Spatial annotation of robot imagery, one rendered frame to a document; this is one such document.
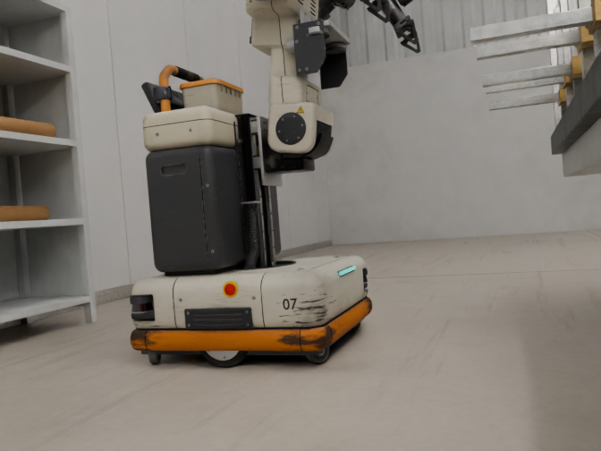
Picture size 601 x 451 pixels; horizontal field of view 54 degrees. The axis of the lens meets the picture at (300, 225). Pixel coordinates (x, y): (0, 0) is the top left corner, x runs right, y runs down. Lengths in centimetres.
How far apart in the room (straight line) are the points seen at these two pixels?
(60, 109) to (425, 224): 563
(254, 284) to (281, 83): 65
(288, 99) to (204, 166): 35
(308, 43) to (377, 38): 644
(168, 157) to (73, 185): 128
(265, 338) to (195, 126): 68
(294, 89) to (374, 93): 627
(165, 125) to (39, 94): 146
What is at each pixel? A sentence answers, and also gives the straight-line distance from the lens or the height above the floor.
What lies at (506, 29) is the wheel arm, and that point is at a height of 81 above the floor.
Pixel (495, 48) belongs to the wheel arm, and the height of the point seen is 83.
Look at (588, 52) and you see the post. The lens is 171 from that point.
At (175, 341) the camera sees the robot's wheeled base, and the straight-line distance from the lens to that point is 192.
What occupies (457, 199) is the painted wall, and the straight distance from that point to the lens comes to 789.
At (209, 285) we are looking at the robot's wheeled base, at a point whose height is 25.
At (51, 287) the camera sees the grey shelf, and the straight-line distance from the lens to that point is 328.
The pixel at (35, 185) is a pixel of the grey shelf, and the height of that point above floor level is 70.
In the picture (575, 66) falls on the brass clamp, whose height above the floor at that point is 80.
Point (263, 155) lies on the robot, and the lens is 199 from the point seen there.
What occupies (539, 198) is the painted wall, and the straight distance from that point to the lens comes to 787.
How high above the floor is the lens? 44
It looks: 1 degrees down
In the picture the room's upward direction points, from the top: 5 degrees counter-clockwise
